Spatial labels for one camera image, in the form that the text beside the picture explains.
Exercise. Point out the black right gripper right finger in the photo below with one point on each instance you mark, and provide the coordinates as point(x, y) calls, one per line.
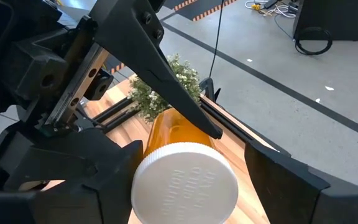
point(291, 199)

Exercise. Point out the black equipment box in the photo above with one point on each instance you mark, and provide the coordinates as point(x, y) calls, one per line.
point(337, 18)

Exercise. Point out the orange pill bottle white cap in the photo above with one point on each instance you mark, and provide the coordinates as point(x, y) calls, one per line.
point(182, 186)

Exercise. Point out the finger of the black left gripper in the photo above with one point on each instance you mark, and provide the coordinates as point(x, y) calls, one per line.
point(154, 62)
point(61, 155)

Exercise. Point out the green potted plant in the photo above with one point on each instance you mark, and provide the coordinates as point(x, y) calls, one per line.
point(149, 102)

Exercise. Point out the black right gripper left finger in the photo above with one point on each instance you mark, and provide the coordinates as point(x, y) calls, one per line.
point(73, 208)

